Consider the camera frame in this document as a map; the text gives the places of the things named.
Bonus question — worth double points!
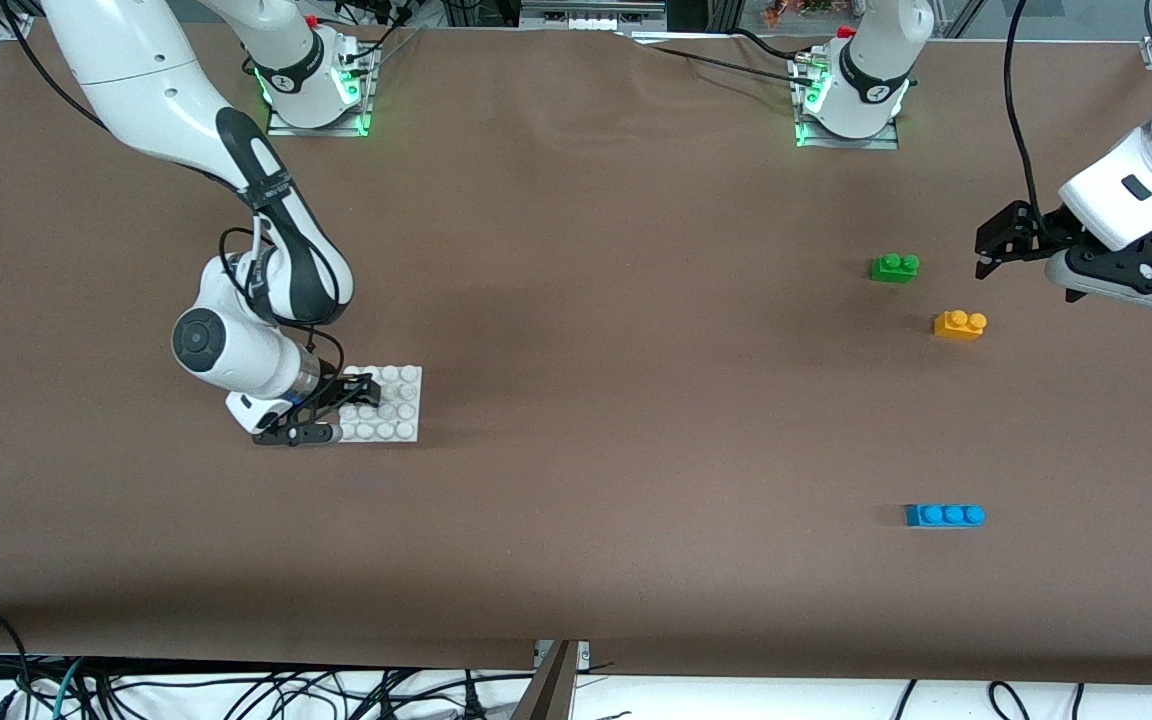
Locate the white power strip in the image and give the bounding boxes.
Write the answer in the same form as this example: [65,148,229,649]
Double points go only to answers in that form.
[519,0,669,31]

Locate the black tangled cable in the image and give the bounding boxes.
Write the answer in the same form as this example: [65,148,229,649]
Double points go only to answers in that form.
[86,668,497,720]

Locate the silver metal bracket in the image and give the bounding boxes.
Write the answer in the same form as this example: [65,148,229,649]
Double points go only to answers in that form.
[534,640,592,669]

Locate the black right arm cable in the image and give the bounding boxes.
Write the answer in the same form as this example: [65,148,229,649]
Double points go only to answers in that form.
[219,225,347,376]

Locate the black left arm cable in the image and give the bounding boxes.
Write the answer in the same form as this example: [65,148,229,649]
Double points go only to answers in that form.
[1004,0,1055,243]

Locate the dark metal post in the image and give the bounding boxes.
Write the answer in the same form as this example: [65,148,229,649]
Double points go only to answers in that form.
[509,640,579,720]

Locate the black cable on table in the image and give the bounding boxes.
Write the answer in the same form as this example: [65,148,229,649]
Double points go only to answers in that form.
[626,28,822,83]

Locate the teal cable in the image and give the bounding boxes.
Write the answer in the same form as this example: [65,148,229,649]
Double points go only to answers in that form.
[51,657,87,720]

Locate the yellow two-stud block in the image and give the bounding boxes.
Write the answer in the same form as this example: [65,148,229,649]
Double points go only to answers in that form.
[933,309,988,342]

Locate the black base cable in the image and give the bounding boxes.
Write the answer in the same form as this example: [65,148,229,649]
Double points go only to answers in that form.
[321,0,427,76]

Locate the brown paper table cover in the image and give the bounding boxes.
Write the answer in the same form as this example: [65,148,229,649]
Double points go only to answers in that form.
[0,18,1152,687]

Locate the blue three-stud block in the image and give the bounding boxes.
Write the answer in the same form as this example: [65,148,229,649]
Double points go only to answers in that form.
[904,503,987,529]

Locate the colourful background object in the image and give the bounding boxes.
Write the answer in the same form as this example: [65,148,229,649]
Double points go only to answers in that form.
[764,0,837,26]

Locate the green two-stud block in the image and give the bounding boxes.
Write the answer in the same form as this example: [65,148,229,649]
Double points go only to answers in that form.
[869,252,921,285]

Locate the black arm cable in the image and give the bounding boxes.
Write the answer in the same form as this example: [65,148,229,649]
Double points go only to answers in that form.
[1004,0,1055,243]
[219,225,347,376]

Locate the white studded base plate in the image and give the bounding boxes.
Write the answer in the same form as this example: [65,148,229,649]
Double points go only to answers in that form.
[336,364,424,444]

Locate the aluminium frame profile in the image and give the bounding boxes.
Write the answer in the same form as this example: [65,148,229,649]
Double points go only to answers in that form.
[936,0,987,39]

